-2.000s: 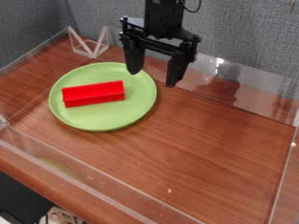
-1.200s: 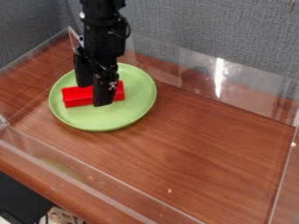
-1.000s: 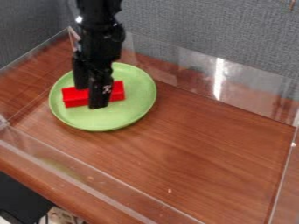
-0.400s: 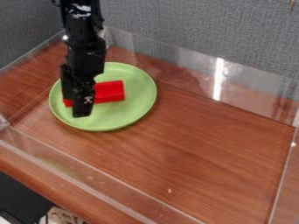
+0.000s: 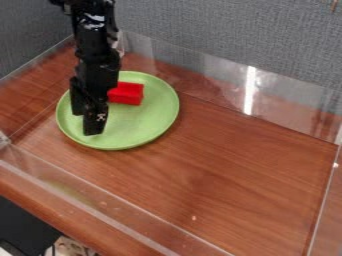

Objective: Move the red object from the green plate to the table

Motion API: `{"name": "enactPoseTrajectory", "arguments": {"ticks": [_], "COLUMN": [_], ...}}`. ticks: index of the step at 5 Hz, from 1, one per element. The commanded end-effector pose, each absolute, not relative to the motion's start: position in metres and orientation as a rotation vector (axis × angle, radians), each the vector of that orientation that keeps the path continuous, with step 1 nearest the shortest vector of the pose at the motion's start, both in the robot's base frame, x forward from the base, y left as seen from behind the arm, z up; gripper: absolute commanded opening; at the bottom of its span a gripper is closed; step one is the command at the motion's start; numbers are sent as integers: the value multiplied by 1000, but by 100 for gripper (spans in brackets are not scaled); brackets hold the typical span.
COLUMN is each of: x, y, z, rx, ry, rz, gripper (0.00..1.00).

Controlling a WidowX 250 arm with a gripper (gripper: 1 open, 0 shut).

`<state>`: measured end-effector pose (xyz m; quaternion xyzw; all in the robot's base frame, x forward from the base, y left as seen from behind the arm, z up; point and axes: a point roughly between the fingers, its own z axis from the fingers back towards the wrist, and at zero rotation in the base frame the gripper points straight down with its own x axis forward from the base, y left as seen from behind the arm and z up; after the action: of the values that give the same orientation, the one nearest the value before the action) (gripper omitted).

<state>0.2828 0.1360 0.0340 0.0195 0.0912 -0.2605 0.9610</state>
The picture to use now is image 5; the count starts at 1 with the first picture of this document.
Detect clear acrylic corner bracket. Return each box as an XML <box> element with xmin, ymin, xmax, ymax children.
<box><xmin>113</xmin><ymin>30</ymin><xmax>125</xmax><ymax>57</ymax></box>

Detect green round plate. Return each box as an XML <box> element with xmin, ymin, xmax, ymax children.
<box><xmin>54</xmin><ymin>71</ymin><xmax>180</xmax><ymax>150</ymax></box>

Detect white power strip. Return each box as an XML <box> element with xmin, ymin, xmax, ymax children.
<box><xmin>54</xmin><ymin>236</ymin><xmax>99</xmax><ymax>256</ymax></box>

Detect red rectangular block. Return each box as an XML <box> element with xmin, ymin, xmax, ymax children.
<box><xmin>107</xmin><ymin>82</ymin><xmax>144</xmax><ymax>105</ymax></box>

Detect clear acrylic enclosure walls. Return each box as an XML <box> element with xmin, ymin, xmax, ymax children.
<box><xmin>0</xmin><ymin>33</ymin><xmax>342</xmax><ymax>256</ymax></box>

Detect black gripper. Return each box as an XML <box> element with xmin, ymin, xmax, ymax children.
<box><xmin>48</xmin><ymin>0</ymin><xmax>120</xmax><ymax>136</ymax></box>

